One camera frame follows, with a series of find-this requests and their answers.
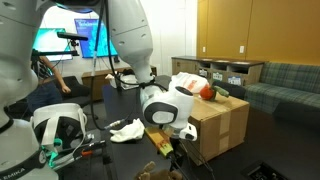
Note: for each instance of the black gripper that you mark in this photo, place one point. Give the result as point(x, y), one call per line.
point(176, 148)

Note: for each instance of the red plush tomato toy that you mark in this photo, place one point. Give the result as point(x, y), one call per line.
point(207, 93)

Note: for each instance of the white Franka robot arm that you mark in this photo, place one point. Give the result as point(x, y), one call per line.
point(133, 40)

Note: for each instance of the cardboard box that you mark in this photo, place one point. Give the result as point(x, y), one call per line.
point(220, 126)

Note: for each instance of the white cloth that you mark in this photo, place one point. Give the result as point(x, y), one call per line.
point(130, 131)

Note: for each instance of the white plastic bag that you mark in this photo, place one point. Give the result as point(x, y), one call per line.
point(186, 81)

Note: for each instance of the black recessed power outlet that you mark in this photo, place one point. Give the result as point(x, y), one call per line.
point(263, 171)

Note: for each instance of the black office chair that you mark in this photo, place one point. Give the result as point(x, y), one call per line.
point(233, 90)

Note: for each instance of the clear plastic container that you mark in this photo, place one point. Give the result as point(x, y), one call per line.
point(128, 80)

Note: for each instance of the wooden shelf cabinet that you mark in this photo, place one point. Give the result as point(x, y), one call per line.
point(186, 66)

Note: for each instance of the low wooden sideboard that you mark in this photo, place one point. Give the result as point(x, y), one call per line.
point(96, 83)

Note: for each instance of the teal green plastic part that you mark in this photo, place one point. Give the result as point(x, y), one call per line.
point(53, 156)

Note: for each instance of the black lounge chair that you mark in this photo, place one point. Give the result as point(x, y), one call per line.
point(75, 88)

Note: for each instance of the white VR headset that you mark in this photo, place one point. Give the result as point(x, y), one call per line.
point(58, 115)

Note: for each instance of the green plaid couch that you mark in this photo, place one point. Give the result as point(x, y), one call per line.
point(286, 86)

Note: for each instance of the person in dark top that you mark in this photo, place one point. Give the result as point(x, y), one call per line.
point(43, 95)

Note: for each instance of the teal monitor screen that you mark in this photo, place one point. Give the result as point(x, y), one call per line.
point(46, 43)

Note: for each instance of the yellow wrist camera mount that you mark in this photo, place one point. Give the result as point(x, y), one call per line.
point(158, 140)

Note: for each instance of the white wall socket plate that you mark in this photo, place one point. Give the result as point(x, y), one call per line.
point(204, 49)

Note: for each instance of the white wall light switch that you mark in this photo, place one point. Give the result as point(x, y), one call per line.
point(241, 49)

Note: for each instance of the blue wall TV screen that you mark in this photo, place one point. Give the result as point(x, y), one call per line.
point(88, 40)

